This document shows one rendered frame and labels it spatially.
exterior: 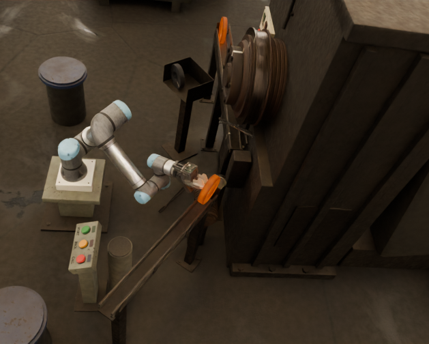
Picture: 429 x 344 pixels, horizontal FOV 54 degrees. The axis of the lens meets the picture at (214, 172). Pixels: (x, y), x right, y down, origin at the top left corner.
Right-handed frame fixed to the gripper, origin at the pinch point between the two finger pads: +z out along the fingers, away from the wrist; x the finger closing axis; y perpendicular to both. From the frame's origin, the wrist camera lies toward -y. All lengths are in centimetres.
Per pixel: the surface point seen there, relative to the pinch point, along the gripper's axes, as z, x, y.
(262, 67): 9, 35, 48
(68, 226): -91, -27, -57
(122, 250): -26, -40, -22
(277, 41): 6, 54, 51
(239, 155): 0.9, 27.1, -0.4
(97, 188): -76, -8, -32
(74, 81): -135, 42, -3
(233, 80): -4, 31, 40
